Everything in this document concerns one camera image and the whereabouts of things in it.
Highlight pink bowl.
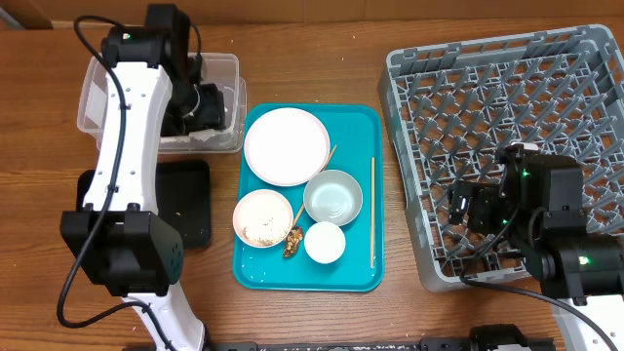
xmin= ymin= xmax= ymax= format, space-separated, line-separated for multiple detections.
xmin=232 ymin=189 xmax=293 ymax=249

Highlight white paper cup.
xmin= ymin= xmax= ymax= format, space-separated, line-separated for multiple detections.
xmin=304 ymin=221 xmax=346 ymax=264

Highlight white napkin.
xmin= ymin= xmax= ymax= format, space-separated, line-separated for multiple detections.
xmin=160 ymin=130 xmax=235 ymax=149

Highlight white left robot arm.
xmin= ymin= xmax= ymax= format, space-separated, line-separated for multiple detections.
xmin=59 ymin=4 xmax=226 ymax=350

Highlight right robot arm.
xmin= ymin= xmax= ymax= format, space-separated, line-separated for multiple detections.
xmin=448 ymin=142 xmax=623 ymax=350

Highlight black waste tray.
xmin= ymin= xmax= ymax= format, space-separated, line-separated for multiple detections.
xmin=90 ymin=160 xmax=212 ymax=257

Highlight grey dishwasher rack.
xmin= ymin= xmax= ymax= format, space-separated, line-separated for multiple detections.
xmin=378 ymin=24 xmax=623 ymax=292

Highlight clear plastic bin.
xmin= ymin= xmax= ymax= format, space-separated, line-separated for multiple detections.
xmin=76 ymin=53 xmax=247 ymax=154

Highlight large pink plate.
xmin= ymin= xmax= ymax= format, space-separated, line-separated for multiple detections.
xmin=244 ymin=107 xmax=331 ymax=187

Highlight wooden chopstick right side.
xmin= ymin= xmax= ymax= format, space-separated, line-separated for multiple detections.
xmin=370 ymin=157 xmax=375 ymax=269

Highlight wooden chopstick under plate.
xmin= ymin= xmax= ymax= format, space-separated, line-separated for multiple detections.
xmin=292 ymin=145 xmax=337 ymax=227

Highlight grey-green bowl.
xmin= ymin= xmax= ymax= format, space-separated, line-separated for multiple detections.
xmin=305 ymin=170 xmax=364 ymax=226

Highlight teal serving tray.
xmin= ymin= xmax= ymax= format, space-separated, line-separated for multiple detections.
xmin=232 ymin=102 xmax=386 ymax=293

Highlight brown food scrap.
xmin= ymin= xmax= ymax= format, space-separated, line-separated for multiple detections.
xmin=283 ymin=226 xmax=304 ymax=258

